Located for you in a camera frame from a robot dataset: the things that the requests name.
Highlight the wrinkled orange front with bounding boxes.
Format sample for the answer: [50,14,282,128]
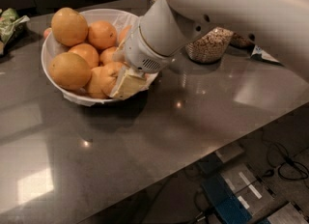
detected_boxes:
[98,62,124,96]

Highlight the orange centre left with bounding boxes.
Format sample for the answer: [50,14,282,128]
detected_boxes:
[69,43,99,69]

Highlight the small orange centre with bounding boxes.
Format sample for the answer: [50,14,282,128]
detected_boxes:
[99,46,117,66]

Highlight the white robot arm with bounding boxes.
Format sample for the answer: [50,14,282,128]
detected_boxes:
[110,0,309,99]

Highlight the white bowl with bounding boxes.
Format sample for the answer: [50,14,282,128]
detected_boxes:
[42,9,156,106]

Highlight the orange front bottom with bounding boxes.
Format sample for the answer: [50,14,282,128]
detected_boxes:
[84,67,107,99]

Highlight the orange top middle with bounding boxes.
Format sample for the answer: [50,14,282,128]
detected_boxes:
[88,20,117,50]

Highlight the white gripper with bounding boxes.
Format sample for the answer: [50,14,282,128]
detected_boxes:
[110,18,171,100]

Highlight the large orange top left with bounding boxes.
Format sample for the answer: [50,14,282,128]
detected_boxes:
[51,8,88,46]

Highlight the black cable on floor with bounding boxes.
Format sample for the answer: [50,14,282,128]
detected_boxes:
[262,130,309,190]

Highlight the glass jar of granola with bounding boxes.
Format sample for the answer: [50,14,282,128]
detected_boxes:
[230,33,253,48]

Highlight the glass jar of cereal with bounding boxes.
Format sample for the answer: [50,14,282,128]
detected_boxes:
[185,27,233,64]

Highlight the pink fruit behind bowl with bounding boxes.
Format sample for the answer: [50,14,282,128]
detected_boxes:
[43,27,52,39]

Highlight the large orange front left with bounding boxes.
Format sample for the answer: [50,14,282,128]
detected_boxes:
[48,52,92,90]

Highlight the green snack packet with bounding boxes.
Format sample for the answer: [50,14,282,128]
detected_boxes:
[0,8,30,56]

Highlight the large orange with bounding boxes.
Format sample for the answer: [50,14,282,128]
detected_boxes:
[51,8,88,46]
[48,52,92,90]

